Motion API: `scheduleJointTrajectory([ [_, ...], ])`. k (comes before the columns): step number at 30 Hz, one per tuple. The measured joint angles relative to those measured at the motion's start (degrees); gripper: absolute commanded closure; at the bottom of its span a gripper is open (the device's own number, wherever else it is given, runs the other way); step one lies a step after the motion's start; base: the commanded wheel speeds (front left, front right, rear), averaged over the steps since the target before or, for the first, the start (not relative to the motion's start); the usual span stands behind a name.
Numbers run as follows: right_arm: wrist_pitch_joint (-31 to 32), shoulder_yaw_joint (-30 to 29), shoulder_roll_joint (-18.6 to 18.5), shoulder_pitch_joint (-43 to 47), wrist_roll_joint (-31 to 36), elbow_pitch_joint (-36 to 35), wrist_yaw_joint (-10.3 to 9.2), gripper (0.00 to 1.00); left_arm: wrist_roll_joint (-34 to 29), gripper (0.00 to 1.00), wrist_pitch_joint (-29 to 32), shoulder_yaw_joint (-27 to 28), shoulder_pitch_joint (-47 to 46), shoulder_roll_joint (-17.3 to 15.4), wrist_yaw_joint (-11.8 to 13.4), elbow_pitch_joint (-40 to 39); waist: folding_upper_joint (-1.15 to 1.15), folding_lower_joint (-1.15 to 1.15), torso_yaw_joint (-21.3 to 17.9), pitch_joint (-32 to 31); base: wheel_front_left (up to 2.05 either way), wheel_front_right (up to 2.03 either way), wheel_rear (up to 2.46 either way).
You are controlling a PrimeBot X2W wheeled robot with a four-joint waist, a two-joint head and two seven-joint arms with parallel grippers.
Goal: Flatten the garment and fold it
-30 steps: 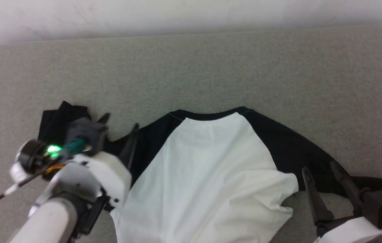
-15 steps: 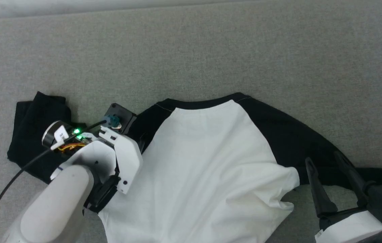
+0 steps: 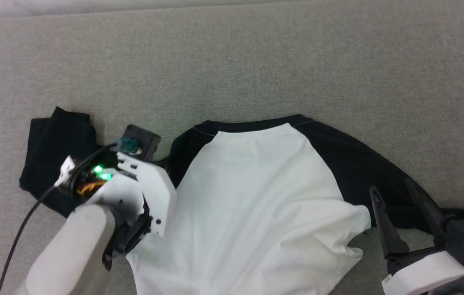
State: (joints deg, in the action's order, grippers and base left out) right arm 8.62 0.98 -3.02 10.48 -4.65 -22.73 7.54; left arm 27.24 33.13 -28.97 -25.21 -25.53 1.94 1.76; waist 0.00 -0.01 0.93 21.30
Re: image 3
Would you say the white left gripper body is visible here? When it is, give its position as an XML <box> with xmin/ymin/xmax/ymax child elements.
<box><xmin>115</xmin><ymin>152</ymin><xmax>177</xmax><ymax>238</ymax></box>

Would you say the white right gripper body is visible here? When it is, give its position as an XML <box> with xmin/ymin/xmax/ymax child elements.
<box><xmin>381</xmin><ymin>250</ymin><xmax>464</xmax><ymax>295</ymax></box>

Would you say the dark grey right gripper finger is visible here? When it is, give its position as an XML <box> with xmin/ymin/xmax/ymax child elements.
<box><xmin>369</xmin><ymin>185</ymin><xmax>409</xmax><ymax>259</ymax></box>
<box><xmin>404</xmin><ymin>177</ymin><xmax>453</xmax><ymax>247</ymax></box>

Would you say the black and white raglan t-shirt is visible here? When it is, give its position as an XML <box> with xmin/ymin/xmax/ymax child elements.
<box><xmin>18</xmin><ymin>106</ymin><xmax>464</xmax><ymax>295</ymax></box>

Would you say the grey fabric sofa surface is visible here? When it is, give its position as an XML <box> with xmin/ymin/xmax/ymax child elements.
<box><xmin>0</xmin><ymin>0</ymin><xmax>464</xmax><ymax>295</ymax></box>

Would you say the white cable label tag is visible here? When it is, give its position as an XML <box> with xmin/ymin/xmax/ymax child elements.
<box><xmin>53</xmin><ymin>155</ymin><xmax>77</xmax><ymax>188</ymax></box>

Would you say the black left cable teal plug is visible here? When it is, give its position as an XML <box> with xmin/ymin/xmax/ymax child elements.
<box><xmin>0</xmin><ymin>138</ymin><xmax>141</xmax><ymax>295</ymax></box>

